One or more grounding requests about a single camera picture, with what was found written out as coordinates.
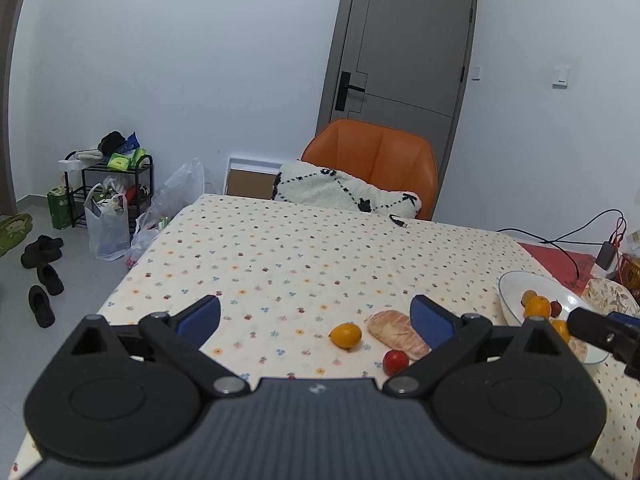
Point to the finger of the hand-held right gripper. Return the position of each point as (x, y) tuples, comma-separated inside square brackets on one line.
[(600, 332), (625, 317)]

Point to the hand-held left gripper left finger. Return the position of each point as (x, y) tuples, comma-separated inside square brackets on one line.
[(200, 317)]

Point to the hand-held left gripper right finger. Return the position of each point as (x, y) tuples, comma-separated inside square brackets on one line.
[(429, 322)]

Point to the large orange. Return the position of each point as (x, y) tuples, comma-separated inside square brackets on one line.
[(560, 331), (537, 308)]

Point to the dark purple plum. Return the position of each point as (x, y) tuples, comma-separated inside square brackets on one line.
[(556, 307)]

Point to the red cherry tomato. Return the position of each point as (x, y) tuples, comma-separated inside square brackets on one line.
[(395, 361)]

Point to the small round orange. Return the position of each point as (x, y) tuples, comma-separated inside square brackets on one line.
[(527, 296)]

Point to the small oval yellow-orange citrus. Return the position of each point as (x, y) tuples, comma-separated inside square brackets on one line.
[(345, 335)]

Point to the white plate with blue rim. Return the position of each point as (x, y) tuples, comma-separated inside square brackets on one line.
[(512, 290)]

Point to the black and white power adapter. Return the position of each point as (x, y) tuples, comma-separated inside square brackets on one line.
[(605, 257)]

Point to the orange snack packet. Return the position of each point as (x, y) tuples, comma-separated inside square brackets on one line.
[(636, 241)]

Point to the red mat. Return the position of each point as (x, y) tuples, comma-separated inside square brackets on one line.
[(550, 262)]

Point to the pink and white plastic bag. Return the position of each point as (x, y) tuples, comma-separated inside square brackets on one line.
[(142, 245)]

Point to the floral printed tablecloth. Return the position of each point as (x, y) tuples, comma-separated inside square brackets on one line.
[(280, 260)]

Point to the clear plastic bag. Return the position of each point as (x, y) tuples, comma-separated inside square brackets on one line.
[(182, 185)]

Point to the black metal shelf rack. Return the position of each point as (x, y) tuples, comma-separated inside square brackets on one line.
[(147, 180)]

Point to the black slipper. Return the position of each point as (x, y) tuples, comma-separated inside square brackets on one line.
[(47, 242), (35, 258), (41, 306), (50, 278)]

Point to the green packets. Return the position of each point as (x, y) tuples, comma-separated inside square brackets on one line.
[(126, 161)]

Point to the white cushion with black pattern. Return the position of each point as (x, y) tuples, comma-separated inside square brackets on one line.
[(320, 187)]

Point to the green paper bag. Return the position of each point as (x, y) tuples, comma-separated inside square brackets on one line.
[(60, 208)]

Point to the orange leather chair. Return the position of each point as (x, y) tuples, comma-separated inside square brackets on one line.
[(370, 152)]

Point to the blue packet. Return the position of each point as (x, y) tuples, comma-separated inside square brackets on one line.
[(132, 140)]

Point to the black cloth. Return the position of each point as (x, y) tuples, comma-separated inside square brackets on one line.
[(112, 141)]

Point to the white cloth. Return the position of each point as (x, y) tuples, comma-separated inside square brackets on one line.
[(77, 156)]

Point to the grey door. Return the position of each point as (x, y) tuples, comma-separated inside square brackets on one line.
[(410, 35)]

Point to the large white light switch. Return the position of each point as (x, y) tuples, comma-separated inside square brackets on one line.
[(561, 75)]

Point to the small white light switch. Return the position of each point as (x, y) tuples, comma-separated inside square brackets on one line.
[(476, 73)]

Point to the grey door frame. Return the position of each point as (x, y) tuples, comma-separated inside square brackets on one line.
[(12, 35)]

